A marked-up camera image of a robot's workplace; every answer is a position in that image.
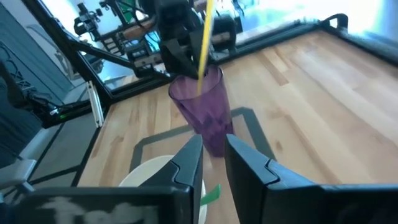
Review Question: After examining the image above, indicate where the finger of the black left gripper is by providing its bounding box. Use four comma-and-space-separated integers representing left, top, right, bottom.
159, 38, 200, 80
188, 26, 203, 76

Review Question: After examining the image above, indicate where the yellow straw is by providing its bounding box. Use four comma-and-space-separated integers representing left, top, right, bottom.
196, 0, 216, 96

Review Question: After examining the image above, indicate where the white bowl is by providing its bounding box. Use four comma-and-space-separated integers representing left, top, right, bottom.
118, 154, 208, 224

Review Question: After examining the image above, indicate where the purple plastic cup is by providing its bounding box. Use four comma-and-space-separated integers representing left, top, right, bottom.
167, 64, 234, 158

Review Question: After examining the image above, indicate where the gold spoon with green handle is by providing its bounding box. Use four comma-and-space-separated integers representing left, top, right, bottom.
200, 184, 223, 207

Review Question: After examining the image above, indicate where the black metal rig frame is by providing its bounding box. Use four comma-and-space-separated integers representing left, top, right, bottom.
23, 0, 398, 104

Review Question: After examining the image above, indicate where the background robot workstation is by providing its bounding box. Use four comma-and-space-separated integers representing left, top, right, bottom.
72, 0, 163, 79

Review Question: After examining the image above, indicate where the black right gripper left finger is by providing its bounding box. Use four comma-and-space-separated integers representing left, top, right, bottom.
140, 133, 205, 224

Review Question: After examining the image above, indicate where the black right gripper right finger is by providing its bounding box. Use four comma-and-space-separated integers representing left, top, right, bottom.
223, 133, 324, 224

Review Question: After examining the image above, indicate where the white plastic strip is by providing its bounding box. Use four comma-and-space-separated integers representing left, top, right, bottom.
86, 80, 105, 129

